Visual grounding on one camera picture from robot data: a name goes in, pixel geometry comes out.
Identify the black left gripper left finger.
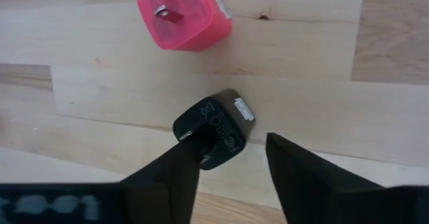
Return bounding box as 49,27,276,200
119,139,201,224

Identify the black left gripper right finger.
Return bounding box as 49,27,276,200
265,132,389,224

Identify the black wall charger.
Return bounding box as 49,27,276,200
172,89,257,172

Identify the pink wall charger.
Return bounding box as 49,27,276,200
136,0,233,53

